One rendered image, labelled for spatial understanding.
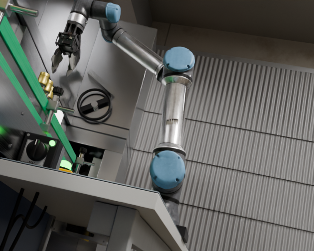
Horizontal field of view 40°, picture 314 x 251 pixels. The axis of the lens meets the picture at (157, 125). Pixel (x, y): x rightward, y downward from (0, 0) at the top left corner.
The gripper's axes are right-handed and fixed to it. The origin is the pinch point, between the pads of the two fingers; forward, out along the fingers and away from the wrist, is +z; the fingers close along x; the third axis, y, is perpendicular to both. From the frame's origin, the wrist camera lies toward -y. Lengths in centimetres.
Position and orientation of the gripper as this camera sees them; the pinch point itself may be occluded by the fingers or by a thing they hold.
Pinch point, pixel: (61, 72)
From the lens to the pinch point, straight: 175.4
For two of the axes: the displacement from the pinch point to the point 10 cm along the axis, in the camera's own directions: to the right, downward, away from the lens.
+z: -2.4, 9.2, -3.3
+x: 9.7, 2.1, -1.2
